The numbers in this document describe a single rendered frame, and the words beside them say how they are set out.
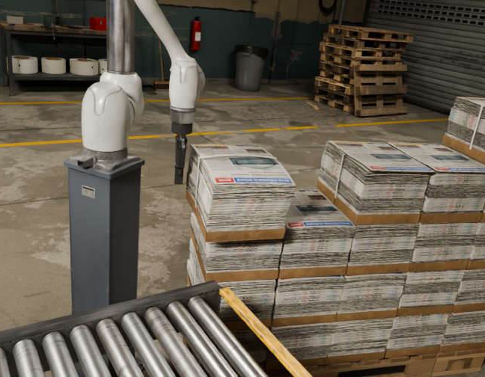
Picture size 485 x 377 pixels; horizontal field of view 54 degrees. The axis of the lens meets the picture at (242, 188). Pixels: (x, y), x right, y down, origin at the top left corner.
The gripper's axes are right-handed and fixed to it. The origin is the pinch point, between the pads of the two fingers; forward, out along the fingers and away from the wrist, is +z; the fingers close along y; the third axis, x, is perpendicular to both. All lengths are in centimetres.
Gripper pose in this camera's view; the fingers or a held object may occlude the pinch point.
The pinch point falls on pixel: (179, 174)
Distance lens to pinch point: 181.2
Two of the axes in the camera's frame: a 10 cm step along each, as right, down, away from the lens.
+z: -1.1, 9.2, 3.7
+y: -2.5, -3.9, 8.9
